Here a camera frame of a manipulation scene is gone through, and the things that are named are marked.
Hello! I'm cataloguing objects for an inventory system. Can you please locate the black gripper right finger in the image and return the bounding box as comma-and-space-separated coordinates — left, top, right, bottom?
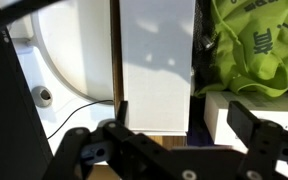
226, 100, 288, 180

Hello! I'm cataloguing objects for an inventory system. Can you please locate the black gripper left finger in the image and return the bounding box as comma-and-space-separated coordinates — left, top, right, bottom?
42, 100, 172, 180

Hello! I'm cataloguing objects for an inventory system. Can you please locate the small white box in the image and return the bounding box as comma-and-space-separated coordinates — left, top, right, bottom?
118, 0, 197, 137

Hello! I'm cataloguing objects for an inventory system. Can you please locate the large white cardboard box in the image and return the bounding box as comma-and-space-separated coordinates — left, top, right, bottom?
109, 0, 198, 151

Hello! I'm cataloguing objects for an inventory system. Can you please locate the white printed carton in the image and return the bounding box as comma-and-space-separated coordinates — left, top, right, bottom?
203, 90, 288, 180

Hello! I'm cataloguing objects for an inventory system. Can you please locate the lime green cloth bag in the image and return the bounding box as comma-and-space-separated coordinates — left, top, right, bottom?
195, 0, 288, 99

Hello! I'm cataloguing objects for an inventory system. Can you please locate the black mesh pouch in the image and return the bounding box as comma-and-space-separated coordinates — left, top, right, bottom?
191, 0, 232, 98

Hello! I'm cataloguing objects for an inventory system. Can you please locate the grey round table grommet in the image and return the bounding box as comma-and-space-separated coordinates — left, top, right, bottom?
31, 85, 54, 108

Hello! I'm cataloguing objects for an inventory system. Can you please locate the white monitor stand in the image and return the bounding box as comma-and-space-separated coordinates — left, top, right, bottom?
8, 0, 116, 105

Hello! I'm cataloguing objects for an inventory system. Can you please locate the thin table cable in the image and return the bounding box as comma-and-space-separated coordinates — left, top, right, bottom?
46, 99, 115, 140

